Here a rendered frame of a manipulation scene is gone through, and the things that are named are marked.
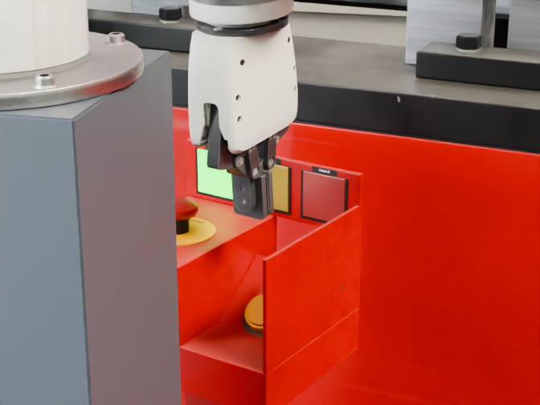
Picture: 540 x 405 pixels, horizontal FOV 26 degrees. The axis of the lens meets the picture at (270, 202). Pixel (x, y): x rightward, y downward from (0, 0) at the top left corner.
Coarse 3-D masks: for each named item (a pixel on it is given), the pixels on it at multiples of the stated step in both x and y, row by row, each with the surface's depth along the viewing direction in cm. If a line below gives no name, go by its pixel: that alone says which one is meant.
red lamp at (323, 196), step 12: (312, 180) 109; (324, 180) 109; (336, 180) 108; (312, 192) 110; (324, 192) 109; (336, 192) 108; (312, 204) 110; (324, 204) 109; (336, 204) 109; (312, 216) 111; (324, 216) 110; (336, 216) 109
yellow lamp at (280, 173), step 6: (276, 168) 111; (282, 168) 111; (276, 174) 112; (282, 174) 111; (276, 180) 112; (282, 180) 111; (276, 186) 112; (282, 186) 112; (276, 192) 112; (282, 192) 112; (276, 198) 112; (282, 198) 112; (276, 204) 113; (282, 204) 112; (282, 210) 112
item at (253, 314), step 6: (252, 300) 107; (258, 300) 107; (252, 306) 107; (258, 306) 107; (246, 312) 107; (252, 312) 106; (258, 312) 106; (246, 318) 106; (252, 318) 106; (258, 318) 106; (252, 324) 106; (258, 324) 105; (258, 330) 106
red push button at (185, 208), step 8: (176, 200) 109; (184, 200) 109; (176, 208) 107; (184, 208) 107; (192, 208) 108; (176, 216) 107; (184, 216) 107; (192, 216) 108; (176, 224) 108; (184, 224) 108; (176, 232) 108; (184, 232) 109
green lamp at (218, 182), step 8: (200, 152) 116; (200, 160) 116; (200, 168) 117; (208, 168) 116; (200, 176) 117; (208, 176) 116; (216, 176) 116; (224, 176) 115; (200, 184) 117; (208, 184) 117; (216, 184) 116; (224, 184) 115; (208, 192) 117; (216, 192) 116; (224, 192) 116
